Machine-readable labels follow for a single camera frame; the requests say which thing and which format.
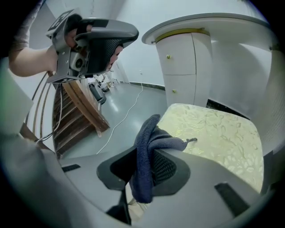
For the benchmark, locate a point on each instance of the person's left forearm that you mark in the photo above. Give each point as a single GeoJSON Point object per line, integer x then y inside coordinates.
{"type": "Point", "coordinates": [29, 62]}

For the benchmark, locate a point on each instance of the dark blue cloth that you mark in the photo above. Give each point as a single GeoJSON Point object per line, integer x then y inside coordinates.
{"type": "Point", "coordinates": [144, 144]}

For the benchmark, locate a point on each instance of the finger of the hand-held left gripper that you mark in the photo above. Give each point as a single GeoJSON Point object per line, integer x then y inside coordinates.
{"type": "Point", "coordinates": [120, 31]}
{"type": "Point", "coordinates": [100, 55]}

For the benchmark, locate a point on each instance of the person's left hand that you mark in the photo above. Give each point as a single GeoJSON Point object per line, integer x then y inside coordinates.
{"type": "Point", "coordinates": [71, 35]}

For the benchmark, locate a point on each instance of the person's grey-brown printed shirt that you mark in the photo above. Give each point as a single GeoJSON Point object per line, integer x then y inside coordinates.
{"type": "Point", "coordinates": [24, 29]}

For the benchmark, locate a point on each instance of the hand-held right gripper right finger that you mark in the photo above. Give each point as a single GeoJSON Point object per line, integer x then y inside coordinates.
{"type": "Point", "coordinates": [200, 189]}

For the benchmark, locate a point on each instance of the dark wooden chair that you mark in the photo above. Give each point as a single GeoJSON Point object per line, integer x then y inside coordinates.
{"type": "Point", "coordinates": [75, 115]}

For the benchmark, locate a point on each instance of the white curved desk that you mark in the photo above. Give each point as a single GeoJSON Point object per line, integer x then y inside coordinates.
{"type": "Point", "coordinates": [180, 58]}

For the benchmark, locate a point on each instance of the cream upholstered footstool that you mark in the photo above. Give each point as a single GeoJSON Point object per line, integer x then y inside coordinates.
{"type": "Point", "coordinates": [218, 138]}

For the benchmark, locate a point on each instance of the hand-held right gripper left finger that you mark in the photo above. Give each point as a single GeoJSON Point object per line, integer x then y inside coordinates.
{"type": "Point", "coordinates": [89, 173]}

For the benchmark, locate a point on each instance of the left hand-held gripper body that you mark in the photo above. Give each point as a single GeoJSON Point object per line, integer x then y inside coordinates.
{"type": "Point", "coordinates": [66, 64]}

